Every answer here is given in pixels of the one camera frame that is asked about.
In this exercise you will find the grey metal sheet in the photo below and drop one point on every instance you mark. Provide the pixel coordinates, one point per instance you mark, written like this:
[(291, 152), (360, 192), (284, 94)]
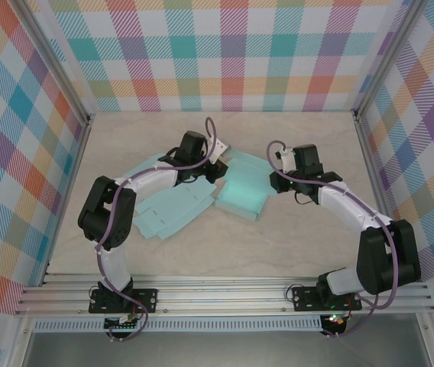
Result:
[(221, 349)]

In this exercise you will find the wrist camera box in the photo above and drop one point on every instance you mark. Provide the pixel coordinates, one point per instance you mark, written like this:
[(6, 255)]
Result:
[(217, 149), (287, 158)]

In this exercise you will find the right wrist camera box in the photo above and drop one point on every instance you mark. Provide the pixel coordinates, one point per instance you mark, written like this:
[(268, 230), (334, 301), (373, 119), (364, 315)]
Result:
[(287, 158)]

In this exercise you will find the wide aluminium base rail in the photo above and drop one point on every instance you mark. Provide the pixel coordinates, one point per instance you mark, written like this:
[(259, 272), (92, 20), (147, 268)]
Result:
[(221, 296)]

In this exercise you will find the short aluminium frame post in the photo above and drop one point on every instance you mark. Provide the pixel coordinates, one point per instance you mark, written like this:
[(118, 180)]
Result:
[(431, 344), (21, 344)]

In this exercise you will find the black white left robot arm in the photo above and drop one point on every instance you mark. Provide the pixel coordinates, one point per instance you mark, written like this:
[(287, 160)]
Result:
[(102, 214)]

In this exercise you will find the small green circuit board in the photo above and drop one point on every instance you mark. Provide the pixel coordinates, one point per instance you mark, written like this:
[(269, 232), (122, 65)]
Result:
[(123, 325)]

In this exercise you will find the circuit board with lit LED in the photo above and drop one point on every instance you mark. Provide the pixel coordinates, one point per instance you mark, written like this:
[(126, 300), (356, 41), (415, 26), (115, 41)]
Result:
[(335, 321)]

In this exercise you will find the aluminium side rail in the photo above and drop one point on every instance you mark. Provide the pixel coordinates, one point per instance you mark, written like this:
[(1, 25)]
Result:
[(68, 191), (370, 160)]

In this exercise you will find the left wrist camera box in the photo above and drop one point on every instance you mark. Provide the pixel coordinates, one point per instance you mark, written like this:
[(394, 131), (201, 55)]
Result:
[(217, 149)]

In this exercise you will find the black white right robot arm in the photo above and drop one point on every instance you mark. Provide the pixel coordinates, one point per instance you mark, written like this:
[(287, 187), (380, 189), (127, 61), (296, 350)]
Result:
[(389, 260)]

